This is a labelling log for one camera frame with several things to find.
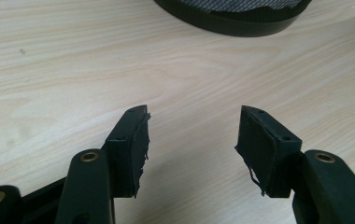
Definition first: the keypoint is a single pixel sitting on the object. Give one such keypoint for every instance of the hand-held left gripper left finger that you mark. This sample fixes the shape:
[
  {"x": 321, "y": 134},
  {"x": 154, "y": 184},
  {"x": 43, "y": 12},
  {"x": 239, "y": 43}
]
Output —
[{"x": 125, "y": 155}]

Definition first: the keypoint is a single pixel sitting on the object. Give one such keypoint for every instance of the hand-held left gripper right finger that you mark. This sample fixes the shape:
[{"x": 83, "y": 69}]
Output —
[{"x": 269, "y": 152}]

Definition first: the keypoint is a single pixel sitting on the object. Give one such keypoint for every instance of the black mesh trash bin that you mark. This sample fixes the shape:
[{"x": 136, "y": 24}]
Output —
[{"x": 234, "y": 21}]

